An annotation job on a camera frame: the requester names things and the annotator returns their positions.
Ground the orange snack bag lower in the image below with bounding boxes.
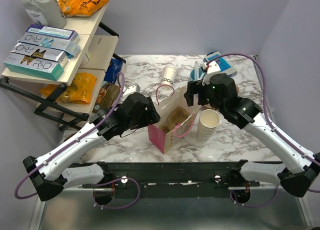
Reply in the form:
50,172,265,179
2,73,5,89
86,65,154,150
39,72,98,105

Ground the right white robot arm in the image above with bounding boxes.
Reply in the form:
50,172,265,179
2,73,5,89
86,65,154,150
184,73,320,198

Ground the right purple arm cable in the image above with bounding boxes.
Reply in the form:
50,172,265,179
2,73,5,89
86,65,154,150
204,53,320,193

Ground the blue snack bag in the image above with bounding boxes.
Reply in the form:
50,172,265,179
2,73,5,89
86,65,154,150
103,58,124,84

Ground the orange snack bag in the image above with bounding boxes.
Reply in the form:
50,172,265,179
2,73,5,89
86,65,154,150
57,0,110,16
39,72,98,105

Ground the silver r&o box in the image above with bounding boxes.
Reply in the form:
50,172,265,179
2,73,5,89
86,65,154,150
11,42,69,67
19,32,81,58

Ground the light blue utensil cup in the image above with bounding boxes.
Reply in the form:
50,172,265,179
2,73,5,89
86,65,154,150
188,68,207,81

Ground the white paper coffee cup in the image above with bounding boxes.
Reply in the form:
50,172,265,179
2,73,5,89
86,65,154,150
161,64,178,89

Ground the stack of paper cups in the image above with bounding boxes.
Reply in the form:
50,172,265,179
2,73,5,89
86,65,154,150
196,109,220,141

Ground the black beige shelf rack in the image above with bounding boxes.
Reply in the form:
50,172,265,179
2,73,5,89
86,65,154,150
0,6,121,131

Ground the teal R&O box front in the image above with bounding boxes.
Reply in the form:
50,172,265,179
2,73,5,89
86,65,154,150
3,53,64,81

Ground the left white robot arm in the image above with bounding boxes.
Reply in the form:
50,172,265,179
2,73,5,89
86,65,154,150
22,92,160,202

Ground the brown snack bag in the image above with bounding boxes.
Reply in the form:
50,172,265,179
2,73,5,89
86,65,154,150
93,82,120,113

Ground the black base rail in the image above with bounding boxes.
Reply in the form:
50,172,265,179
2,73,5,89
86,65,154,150
82,160,261,200

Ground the grey coffee bag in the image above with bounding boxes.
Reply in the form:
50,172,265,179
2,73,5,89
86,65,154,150
22,0,67,28

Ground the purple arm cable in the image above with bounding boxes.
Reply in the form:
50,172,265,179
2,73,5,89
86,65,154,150
204,53,320,193
14,71,126,200

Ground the white sachet stick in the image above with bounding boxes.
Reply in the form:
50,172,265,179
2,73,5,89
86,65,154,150
194,61,202,80

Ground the silver R&O box upper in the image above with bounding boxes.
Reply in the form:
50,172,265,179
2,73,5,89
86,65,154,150
19,32,81,58

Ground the brown pink paper bag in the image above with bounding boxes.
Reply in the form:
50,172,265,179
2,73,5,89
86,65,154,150
147,87,199,154

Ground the blue white razor box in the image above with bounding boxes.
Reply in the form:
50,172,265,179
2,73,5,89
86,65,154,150
203,51,237,77

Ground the silver R&O box middle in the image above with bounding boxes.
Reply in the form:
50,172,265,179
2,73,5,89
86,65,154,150
11,42,69,67

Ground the orange snack bag top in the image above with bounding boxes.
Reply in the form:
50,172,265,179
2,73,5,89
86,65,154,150
57,0,110,16

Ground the purple white box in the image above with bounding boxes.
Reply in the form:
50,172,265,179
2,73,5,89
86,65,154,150
26,24,80,43

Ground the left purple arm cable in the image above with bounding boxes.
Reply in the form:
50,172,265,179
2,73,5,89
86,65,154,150
14,71,126,200

